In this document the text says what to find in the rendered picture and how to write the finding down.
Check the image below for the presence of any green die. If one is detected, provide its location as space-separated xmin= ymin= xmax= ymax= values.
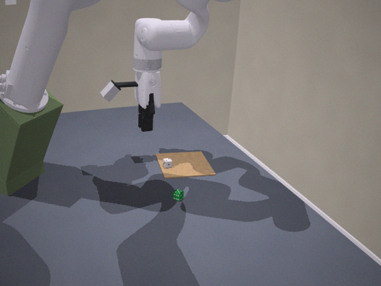
xmin=173 ymin=189 xmax=184 ymax=201

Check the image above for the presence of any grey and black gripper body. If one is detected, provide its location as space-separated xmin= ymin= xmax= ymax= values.
xmin=133 ymin=68 xmax=161 ymax=109

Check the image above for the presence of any tan mat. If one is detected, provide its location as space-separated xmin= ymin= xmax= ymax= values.
xmin=155 ymin=152 xmax=216 ymax=179

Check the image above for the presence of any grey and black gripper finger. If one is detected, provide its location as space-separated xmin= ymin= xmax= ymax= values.
xmin=138 ymin=105 xmax=143 ymax=128
xmin=141 ymin=93 xmax=155 ymax=132

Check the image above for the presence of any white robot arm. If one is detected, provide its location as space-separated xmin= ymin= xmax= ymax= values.
xmin=0 ymin=0 xmax=210 ymax=113

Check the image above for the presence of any white die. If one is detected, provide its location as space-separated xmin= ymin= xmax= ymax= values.
xmin=163 ymin=158 xmax=172 ymax=168

